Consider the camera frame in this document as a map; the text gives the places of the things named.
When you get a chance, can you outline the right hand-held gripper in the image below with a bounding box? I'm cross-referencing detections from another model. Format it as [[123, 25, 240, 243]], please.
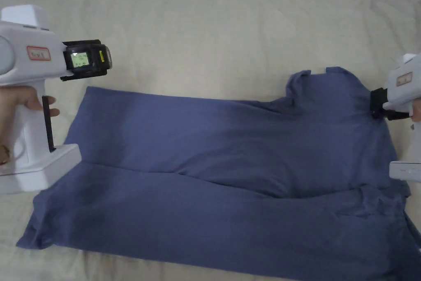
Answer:
[[369, 52, 421, 183]]

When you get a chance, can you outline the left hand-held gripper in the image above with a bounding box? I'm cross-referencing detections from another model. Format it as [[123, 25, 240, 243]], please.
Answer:
[[0, 4, 114, 196]]

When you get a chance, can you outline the dark blue shirt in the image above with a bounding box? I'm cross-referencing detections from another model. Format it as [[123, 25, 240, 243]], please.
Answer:
[[16, 67, 421, 281]]

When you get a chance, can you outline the person's right hand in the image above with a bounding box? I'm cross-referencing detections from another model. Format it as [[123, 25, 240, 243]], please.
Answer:
[[411, 98, 421, 123]]

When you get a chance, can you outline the person's left hand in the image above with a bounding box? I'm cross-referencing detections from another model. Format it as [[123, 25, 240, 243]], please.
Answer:
[[0, 85, 61, 167]]

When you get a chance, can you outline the bed with beige sheet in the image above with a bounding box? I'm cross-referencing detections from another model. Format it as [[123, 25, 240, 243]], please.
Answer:
[[0, 0, 421, 281]]

